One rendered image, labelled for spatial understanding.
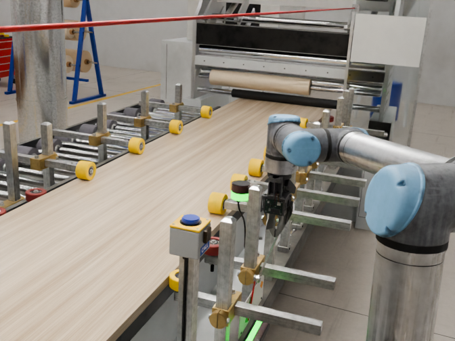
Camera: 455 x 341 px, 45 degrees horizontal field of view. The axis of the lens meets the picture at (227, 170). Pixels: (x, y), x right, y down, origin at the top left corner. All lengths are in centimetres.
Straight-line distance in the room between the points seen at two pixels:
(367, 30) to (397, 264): 323
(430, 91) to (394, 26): 641
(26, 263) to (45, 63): 389
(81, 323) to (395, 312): 80
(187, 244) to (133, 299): 40
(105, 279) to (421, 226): 99
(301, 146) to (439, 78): 902
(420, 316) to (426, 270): 8
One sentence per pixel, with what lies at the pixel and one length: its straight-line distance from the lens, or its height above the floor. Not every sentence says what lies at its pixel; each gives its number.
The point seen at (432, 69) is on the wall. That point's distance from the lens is 1036.
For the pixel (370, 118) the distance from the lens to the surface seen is 413.
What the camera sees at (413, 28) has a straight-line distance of 404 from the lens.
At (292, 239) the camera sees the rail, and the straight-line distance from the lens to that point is 240.
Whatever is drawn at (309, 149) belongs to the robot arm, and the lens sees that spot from 141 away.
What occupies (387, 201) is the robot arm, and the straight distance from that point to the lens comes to 90.
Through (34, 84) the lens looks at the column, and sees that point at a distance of 554.
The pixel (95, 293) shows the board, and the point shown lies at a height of 90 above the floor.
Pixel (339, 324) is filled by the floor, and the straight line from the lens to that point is 318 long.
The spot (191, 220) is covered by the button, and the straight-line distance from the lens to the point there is 118.
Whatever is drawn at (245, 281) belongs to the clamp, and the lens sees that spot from 177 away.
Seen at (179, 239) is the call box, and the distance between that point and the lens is 118.
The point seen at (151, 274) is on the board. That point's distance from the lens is 165.
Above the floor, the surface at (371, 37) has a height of 145.
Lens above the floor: 170
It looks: 18 degrees down
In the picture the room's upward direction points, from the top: 3 degrees clockwise
